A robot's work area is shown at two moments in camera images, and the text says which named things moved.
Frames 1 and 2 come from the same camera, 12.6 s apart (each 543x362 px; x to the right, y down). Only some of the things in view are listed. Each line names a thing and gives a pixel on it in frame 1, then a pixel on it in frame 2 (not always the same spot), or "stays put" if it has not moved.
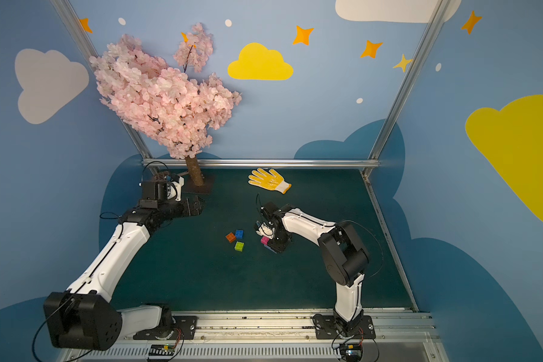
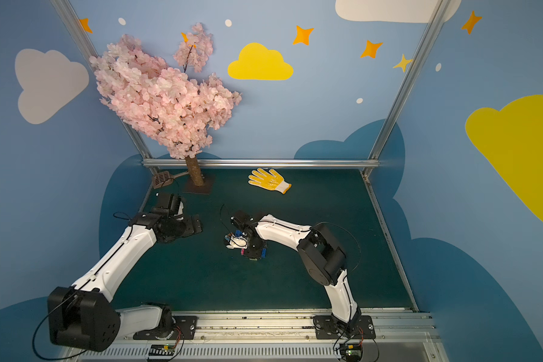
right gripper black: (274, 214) → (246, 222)
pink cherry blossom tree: (179, 108) stays put
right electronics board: (351, 352) stays put
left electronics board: (162, 350) stays put
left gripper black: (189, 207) → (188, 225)
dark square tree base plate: (189, 186) stays put
